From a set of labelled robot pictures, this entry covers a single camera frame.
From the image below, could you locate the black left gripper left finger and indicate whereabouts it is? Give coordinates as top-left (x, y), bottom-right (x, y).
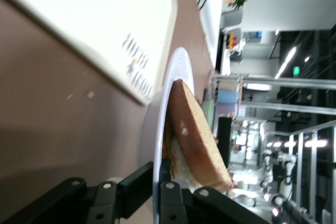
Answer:
top-left (119, 161), bottom-right (154, 219)

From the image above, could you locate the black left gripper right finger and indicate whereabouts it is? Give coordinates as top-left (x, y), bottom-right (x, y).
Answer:
top-left (159, 158), bottom-right (173, 184)

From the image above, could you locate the plain brown bread slice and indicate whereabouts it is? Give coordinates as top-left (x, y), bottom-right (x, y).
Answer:
top-left (167, 79), bottom-right (234, 192)

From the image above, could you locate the lavender round plate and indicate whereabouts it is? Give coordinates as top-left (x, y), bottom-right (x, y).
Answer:
top-left (136, 47), bottom-right (195, 224)

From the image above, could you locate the white humanoid robot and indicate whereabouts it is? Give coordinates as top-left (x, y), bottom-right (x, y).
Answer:
top-left (259, 149), bottom-right (298, 201)

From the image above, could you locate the cream bear print tray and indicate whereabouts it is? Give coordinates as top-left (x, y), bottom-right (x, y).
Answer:
top-left (0, 0), bottom-right (179, 106)

